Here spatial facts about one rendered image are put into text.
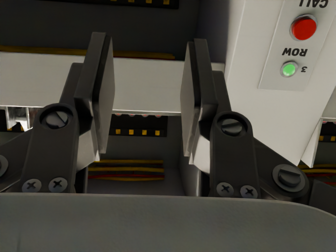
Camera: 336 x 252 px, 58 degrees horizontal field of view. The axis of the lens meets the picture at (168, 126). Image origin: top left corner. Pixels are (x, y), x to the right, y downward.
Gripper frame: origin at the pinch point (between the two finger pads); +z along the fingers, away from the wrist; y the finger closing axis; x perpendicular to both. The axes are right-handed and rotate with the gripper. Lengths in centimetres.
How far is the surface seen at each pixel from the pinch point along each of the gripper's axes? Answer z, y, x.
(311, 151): 9.0, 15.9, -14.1
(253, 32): 11.6, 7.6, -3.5
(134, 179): 17.8, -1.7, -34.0
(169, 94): 11.1, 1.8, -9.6
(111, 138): 26.5, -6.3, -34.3
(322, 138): 23.1, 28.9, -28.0
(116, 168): 19.7, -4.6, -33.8
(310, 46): 11.3, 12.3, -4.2
